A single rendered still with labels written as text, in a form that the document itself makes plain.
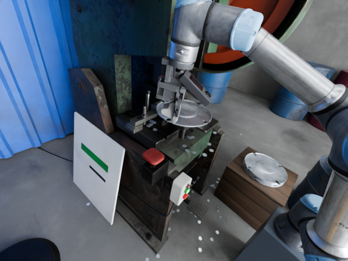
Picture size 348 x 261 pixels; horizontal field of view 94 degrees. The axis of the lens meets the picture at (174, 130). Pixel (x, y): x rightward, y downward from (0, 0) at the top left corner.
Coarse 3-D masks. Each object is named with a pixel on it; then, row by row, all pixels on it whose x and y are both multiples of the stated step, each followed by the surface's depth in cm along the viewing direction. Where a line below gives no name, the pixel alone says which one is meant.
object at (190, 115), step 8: (160, 104) 89; (184, 104) 93; (192, 104) 94; (160, 112) 81; (184, 112) 83; (192, 112) 84; (200, 112) 87; (208, 112) 88; (184, 120) 78; (192, 120) 79; (200, 120) 80; (208, 120) 81
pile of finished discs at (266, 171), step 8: (248, 160) 121; (256, 160) 123; (264, 160) 124; (272, 160) 125; (248, 168) 114; (256, 168) 115; (264, 168) 115; (272, 168) 117; (280, 168) 119; (256, 176) 109; (264, 176) 110; (272, 176) 111; (280, 176) 112; (264, 184) 108; (272, 184) 106; (280, 184) 107
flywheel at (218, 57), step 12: (240, 0) 83; (252, 0) 80; (264, 0) 77; (276, 0) 75; (288, 0) 70; (264, 12) 79; (276, 12) 74; (288, 12) 72; (264, 24) 78; (276, 24) 75; (228, 48) 94; (216, 60) 98; (228, 60) 94
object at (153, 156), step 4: (152, 148) 62; (144, 152) 59; (148, 152) 59; (152, 152) 60; (156, 152) 60; (160, 152) 60; (144, 156) 58; (148, 156) 58; (152, 156) 58; (156, 156) 58; (160, 156) 59; (164, 156) 60; (148, 160) 57; (152, 160) 57; (156, 160) 57; (160, 160) 58; (152, 164) 57; (156, 164) 57
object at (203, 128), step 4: (212, 120) 82; (216, 120) 83; (208, 124) 78; (212, 124) 79; (216, 124) 81; (180, 128) 85; (184, 128) 83; (188, 128) 87; (192, 128) 91; (196, 128) 76; (200, 128) 74; (204, 128) 75; (208, 128) 75; (180, 132) 86; (184, 132) 85; (188, 132) 89; (192, 132) 91; (204, 132) 74; (180, 136) 87; (184, 136) 86
